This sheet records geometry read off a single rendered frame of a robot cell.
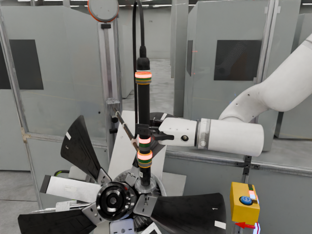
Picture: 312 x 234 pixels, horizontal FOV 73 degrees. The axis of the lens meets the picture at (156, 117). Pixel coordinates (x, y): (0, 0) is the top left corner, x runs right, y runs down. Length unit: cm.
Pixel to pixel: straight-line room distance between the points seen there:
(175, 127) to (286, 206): 123
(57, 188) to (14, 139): 229
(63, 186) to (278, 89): 87
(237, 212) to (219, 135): 53
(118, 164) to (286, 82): 79
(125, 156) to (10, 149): 249
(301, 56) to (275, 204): 125
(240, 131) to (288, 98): 13
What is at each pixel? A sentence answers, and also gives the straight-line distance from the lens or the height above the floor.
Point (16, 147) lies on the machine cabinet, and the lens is 333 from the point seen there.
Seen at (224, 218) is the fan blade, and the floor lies 118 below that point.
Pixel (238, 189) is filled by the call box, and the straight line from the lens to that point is 108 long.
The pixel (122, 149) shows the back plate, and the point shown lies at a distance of 106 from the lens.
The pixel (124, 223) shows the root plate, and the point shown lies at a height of 113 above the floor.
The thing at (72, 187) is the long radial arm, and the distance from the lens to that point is 101.
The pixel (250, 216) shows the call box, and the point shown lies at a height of 103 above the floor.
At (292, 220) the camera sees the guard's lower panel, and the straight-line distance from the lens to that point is 175.
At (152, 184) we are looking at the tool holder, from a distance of 71.
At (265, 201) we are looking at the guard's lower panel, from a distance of 163.
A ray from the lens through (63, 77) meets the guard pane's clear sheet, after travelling 163.
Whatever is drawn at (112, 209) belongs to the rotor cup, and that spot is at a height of 120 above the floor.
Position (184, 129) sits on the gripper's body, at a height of 149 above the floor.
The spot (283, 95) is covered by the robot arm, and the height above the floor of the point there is 160.
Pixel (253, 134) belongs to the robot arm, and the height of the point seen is 149.
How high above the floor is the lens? 170
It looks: 20 degrees down
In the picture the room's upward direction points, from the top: straight up
